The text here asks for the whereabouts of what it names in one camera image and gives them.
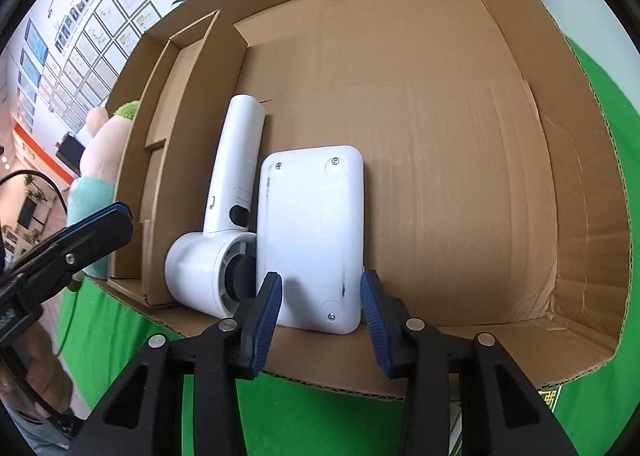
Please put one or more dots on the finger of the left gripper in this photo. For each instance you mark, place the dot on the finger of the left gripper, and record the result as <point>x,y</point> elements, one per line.
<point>48,268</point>

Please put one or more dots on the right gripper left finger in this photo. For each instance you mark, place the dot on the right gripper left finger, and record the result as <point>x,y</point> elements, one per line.
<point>140,414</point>

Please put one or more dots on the pink pig plush toy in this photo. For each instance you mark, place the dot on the pink pig plush toy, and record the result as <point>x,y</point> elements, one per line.
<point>100,162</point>

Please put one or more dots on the white hair dryer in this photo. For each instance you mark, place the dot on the white hair dryer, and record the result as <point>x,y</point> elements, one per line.
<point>199,266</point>

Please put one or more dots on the white rectangular device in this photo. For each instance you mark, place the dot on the white rectangular device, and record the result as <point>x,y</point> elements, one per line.
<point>310,231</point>

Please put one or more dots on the narrow cardboard divider box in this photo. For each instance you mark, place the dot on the narrow cardboard divider box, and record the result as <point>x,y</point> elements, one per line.
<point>183,83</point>

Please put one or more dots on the person's left hand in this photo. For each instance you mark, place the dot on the person's left hand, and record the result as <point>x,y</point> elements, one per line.
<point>45,374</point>

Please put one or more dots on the green table cloth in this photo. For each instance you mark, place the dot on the green table cloth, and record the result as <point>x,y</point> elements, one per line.
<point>100,335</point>

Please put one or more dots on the black cabinet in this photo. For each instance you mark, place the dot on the black cabinet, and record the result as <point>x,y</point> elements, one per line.
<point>69,150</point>

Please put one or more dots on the large flat cardboard tray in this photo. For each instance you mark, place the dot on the large flat cardboard tray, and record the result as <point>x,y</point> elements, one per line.
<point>487,161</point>

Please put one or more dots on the framed certificates on wall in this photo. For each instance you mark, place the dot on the framed certificates on wall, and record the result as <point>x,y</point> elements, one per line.
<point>78,70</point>

